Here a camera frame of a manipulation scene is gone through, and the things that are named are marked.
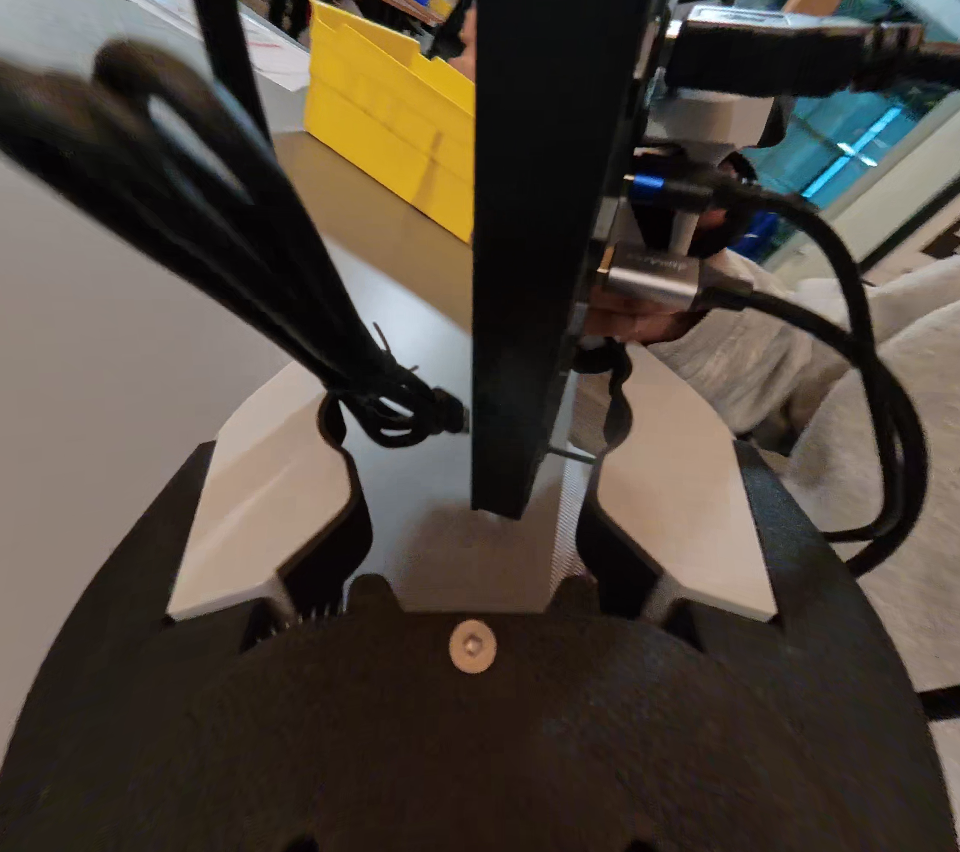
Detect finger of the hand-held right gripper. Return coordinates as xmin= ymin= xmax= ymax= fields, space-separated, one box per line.
xmin=646 ymin=88 xmax=790 ymax=156

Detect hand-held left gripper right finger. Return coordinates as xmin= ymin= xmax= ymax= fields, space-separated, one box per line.
xmin=574 ymin=342 xmax=783 ymax=624

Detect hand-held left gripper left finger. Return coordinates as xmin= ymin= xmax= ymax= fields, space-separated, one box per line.
xmin=165 ymin=361 xmax=375 ymax=622

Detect blue-ringed black usb cable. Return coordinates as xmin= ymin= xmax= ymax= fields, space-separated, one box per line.
xmin=624 ymin=162 xmax=931 ymax=577

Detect silver-plug braided usb cable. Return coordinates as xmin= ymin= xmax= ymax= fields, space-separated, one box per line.
xmin=592 ymin=241 xmax=920 ymax=546

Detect thick black usb cable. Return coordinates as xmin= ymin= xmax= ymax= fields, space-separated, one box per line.
xmin=662 ymin=3 xmax=960 ymax=97

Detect black usb hub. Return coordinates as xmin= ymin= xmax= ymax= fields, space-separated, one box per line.
xmin=471 ymin=0 xmax=706 ymax=522

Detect black hub cable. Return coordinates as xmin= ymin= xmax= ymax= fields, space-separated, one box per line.
xmin=0 ymin=38 xmax=474 ymax=452

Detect yellow plastic bin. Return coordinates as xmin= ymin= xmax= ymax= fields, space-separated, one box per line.
xmin=302 ymin=0 xmax=478 ymax=246

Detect person's right forearm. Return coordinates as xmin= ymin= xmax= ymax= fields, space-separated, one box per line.
xmin=646 ymin=250 xmax=960 ymax=437

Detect person's right hand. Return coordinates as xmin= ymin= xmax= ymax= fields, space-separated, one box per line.
xmin=583 ymin=288 xmax=714 ymax=345

